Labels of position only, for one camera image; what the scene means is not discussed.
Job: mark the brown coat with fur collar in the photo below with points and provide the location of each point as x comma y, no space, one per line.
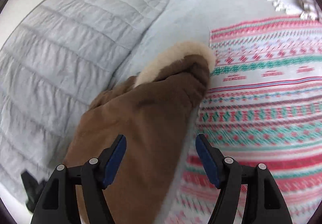
152,110

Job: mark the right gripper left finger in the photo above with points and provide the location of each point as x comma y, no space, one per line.
58,200

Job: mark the patterned knit blanket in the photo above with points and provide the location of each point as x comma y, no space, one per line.
264,105

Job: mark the grey quilted headboard cushion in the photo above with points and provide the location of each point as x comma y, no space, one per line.
55,62

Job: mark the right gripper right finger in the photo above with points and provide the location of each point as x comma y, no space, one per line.
264,200

